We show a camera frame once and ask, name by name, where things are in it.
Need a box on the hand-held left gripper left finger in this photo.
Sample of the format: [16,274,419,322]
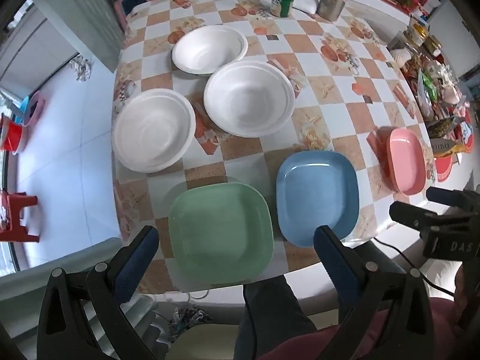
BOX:
[36,226,160,360]

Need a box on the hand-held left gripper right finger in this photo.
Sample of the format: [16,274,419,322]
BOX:
[313,225,436,360]

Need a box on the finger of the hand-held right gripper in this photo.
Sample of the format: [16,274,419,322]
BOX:
[426,187,480,212]
[389,201,445,238]

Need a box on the pink square plate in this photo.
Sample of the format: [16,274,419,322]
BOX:
[376,127,428,196]

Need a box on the blue square plate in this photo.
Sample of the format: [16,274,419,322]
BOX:
[276,151,360,247]

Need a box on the green square plate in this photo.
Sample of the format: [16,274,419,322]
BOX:
[168,183,275,286]

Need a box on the white foam bowl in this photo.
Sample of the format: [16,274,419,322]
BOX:
[172,25,249,76]
[112,88,197,174]
[203,61,296,138]

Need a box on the person's dark trouser leg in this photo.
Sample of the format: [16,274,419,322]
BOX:
[233,274,319,360]

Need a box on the person's maroon garment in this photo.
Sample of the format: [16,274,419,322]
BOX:
[259,295,467,360]

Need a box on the green snack packet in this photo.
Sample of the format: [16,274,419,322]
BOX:
[417,71,437,111]

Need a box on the red plastic stool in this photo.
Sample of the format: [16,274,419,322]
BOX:
[0,191,41,244]

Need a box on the stack of paper cups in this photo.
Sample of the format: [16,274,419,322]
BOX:
[390,48,413,69]

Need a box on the checkered printed tablecloth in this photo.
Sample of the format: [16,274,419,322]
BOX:
[112,0,437,295]

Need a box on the yellow jar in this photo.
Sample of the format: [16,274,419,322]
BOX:
[408,20,430,47]

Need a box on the pink plastic bucket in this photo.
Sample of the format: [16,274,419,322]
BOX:
[22,91,47,127]

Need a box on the crumpled cloth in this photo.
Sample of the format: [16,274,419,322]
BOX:
[68,55,94,82]

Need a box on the white tissue pack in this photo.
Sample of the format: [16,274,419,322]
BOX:
[292,0,323,15]

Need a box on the grey cabinet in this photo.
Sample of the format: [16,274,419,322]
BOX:
[27,0,126,74]

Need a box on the black cable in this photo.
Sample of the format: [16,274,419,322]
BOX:
[373,238,456,298]

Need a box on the white cable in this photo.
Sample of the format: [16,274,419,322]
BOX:
[152,290,211,302]

